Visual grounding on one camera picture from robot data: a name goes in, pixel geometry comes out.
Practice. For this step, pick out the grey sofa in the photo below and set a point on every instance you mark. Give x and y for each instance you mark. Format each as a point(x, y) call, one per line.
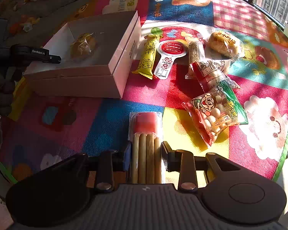
point(52, 14)

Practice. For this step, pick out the bun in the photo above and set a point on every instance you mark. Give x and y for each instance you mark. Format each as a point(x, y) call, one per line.
point(226, 44)
point(84, 45)

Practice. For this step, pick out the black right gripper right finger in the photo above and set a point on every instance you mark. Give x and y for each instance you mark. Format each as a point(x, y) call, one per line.
point(183, 162)

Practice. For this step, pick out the clear red snack bag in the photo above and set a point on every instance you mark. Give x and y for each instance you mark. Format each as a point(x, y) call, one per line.
point(209, 73)

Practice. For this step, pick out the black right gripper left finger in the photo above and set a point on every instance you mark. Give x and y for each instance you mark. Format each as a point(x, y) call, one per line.
point(109, 162)

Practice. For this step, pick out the colourful cartoon play mat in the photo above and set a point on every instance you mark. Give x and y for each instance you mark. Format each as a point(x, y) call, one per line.
point(43, 130)

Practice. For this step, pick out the yellow cheese stick packet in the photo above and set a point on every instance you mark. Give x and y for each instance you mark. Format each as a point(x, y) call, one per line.
point(148, 56)

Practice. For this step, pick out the red cartoon candy bag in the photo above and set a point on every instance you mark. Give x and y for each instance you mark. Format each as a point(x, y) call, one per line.
point(215, 111)

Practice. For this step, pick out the biscuit sticks pink dip pack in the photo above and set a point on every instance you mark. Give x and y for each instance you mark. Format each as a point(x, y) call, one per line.
point(146, 134)

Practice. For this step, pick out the orange plush toy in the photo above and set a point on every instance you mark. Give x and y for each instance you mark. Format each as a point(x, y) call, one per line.
point(25, 24)

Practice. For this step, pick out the red white round-head packet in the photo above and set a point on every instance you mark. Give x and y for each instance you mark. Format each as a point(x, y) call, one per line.
point(169, 50)

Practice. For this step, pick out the pink cardboard box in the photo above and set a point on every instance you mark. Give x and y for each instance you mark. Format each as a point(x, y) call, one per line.
point(104, 73)

